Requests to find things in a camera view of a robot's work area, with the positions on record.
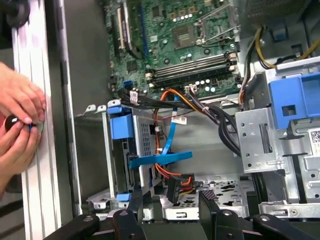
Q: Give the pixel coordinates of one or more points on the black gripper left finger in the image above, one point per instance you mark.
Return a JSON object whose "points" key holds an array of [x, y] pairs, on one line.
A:
{"points": [[125, 225]]}

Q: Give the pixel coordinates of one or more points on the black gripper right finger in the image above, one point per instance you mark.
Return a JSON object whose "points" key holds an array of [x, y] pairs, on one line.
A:
{"points": [[225, 225]]}

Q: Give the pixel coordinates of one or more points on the hard disk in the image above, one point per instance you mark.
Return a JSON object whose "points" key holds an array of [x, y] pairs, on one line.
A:
{"points": [[121, 125]]}

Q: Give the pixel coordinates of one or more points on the grey metal disk bay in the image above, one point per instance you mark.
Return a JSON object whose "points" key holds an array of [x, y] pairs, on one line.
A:
{"points": [[145, 135]]}

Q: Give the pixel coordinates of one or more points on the person's right hand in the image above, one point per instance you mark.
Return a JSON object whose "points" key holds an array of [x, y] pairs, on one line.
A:
{"points": [[17, 150]]}

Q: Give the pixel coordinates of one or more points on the person's left hand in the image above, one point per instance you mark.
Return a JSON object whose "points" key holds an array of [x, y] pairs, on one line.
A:
{"points": [[17, 95]]}

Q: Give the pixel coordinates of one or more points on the grey optical drive cage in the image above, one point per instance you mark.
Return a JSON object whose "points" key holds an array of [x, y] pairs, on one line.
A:
{"points": [[252, 140]]}

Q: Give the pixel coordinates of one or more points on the blue plastic latch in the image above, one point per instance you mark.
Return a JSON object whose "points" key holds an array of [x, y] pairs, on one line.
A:
{"points": [[282, 95]]}

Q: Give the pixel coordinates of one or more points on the black RAM slot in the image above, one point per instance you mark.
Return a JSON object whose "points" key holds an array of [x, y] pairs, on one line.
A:
{"points": [[192, 68], [192, 64]]}

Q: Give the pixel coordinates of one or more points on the black PC case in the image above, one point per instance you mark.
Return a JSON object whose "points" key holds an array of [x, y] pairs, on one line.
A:
{"points": [[57, 75]]}

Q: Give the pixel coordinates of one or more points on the green motherboard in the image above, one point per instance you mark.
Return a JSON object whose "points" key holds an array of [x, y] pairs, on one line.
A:
{"points": [[162, 50]]}

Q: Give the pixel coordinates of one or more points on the metal socket cover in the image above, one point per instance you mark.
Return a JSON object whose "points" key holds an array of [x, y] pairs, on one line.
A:
{"points": [[220, 39]]}

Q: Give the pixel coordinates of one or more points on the CPU socket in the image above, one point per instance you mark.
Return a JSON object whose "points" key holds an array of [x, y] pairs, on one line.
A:
{"points": [[183, 37]]}

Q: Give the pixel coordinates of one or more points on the blue expansion slot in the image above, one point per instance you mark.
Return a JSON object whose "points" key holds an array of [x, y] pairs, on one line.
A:
{"points": [[143, 30]]}

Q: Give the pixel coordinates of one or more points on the grey power supply unit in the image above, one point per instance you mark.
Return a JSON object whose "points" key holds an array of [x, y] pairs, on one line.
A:
{"points": [[272, 10]]}

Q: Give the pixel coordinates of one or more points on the black round knob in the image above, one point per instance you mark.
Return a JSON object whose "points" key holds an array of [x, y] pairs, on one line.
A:
{"points": [[17, 12]]}

